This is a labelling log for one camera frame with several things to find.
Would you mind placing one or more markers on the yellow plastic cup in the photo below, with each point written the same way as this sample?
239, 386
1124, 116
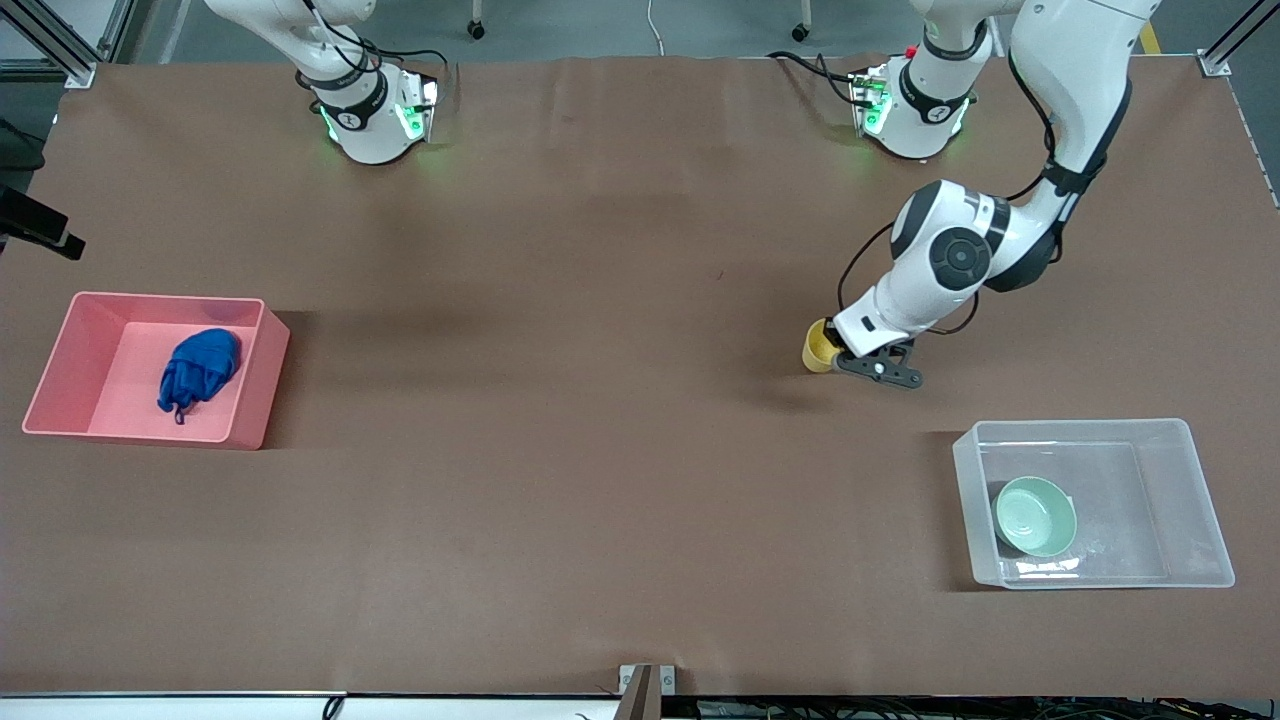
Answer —
818, 350

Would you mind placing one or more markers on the blue cloth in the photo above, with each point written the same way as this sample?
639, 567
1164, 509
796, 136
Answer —
205, 365

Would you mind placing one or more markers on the mint green bowl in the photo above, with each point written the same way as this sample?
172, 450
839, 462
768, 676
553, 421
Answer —
1035, 515

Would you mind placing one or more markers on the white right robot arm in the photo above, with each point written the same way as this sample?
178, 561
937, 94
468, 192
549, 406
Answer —
365, 125

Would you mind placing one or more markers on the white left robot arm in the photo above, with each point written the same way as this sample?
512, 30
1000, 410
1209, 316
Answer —
1075, 60

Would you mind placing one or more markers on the clear plastic storage box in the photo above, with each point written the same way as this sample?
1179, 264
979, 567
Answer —
1180, 520

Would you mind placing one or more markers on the pink plastic bin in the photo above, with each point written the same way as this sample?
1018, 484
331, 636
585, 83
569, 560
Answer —
100, 380

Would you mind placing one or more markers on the dashed table edge strip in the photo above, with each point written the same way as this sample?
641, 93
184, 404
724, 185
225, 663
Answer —
1255, 140

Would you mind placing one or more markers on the aluminium frame post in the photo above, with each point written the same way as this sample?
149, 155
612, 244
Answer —
1216, 66
78, 72

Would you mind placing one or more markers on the metal table edge bracket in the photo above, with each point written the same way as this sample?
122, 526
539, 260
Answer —
630, 680

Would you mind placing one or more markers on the white table edge rail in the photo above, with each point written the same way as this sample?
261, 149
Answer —
200, 708

